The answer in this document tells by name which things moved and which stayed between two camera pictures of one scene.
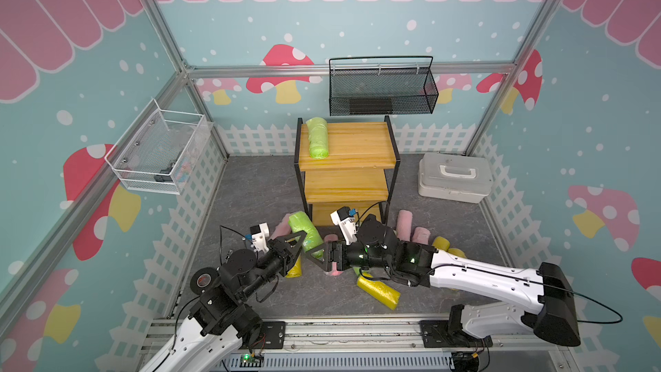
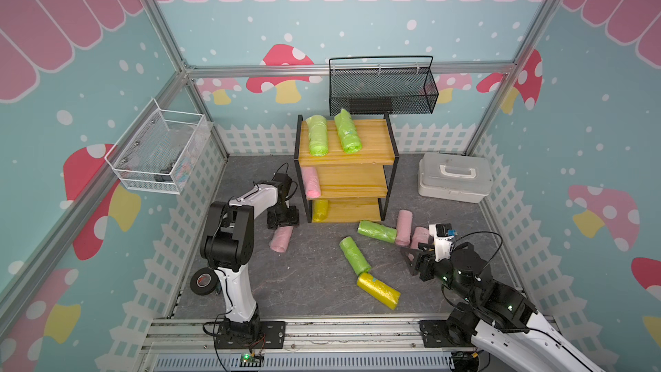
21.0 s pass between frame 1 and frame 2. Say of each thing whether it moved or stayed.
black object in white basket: stayed
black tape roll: stayed
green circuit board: stayed
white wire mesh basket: stayed
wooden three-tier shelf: stayed
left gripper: moved
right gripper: moved
